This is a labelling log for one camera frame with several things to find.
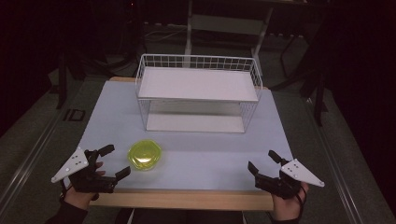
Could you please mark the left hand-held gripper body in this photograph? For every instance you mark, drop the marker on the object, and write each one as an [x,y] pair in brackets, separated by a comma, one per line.
[81,174]

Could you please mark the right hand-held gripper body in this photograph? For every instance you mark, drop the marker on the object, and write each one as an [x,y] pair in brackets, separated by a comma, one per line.
[288,180]

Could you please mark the person's left hand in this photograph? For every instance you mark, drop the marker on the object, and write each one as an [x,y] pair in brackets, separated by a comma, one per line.
[80,196]

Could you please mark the person's right hand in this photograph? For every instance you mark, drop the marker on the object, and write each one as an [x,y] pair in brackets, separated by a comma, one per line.
[288,207]

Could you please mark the yellow-green plastic lidded bowl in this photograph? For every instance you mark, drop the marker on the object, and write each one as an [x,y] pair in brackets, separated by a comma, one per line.
[145,155]

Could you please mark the pale blue table mat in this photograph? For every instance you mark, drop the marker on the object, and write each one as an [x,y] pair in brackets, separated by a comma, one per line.
[199,161]

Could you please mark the wooden table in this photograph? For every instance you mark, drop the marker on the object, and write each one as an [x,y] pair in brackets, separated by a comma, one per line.
[186,200]

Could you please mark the black metal stand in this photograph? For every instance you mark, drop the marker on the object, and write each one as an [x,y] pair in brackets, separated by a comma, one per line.
[62,81]

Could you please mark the black tripod stand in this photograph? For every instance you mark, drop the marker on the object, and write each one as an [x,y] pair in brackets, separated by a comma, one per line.
[311,71]

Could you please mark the black floor bracket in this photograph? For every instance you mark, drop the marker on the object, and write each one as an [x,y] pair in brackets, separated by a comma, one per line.
[74,115]

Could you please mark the metal floor rail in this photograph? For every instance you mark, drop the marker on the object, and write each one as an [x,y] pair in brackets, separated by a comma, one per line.
[333,161]
[28,158]

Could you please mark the white metal stand frame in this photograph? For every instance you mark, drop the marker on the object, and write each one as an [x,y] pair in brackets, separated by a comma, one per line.
[224,25]

